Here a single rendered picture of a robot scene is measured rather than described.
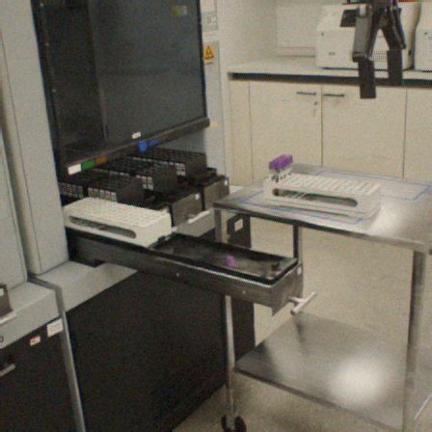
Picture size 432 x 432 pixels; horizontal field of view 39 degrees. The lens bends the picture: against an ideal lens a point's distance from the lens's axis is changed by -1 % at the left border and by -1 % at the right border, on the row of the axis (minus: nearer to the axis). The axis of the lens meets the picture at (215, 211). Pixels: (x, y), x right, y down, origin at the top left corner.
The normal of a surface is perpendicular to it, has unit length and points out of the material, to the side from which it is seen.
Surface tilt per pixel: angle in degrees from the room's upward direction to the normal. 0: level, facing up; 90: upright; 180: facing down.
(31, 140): 90
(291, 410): 0
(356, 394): 0
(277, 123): 90
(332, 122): 90
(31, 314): 90
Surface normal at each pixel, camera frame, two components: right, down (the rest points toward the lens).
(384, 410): -0.06, -0.94
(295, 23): -0.58, 0.31
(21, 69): 0.81, 0.15
